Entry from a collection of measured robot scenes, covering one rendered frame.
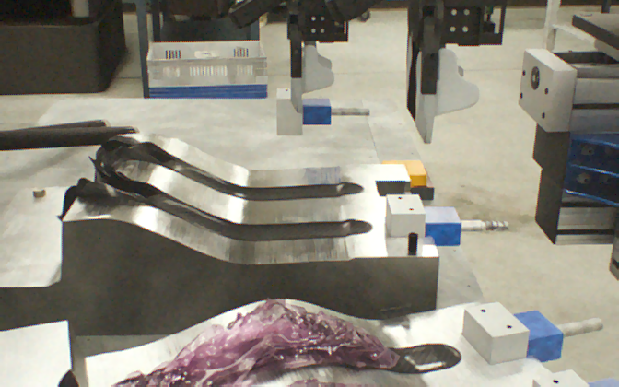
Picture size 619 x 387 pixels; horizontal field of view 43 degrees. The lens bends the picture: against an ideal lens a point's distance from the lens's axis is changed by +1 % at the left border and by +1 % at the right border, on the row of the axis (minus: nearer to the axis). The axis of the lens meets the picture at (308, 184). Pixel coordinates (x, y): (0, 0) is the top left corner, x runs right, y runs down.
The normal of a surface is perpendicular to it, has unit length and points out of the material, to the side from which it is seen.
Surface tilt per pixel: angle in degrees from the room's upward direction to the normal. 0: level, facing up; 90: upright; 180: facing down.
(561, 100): 90
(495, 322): 0
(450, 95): 77
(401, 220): 90
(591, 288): 0
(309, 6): 90
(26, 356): 0
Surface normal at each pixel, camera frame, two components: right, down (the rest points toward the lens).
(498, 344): 0.32, 0.36
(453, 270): 0.00, -0.92
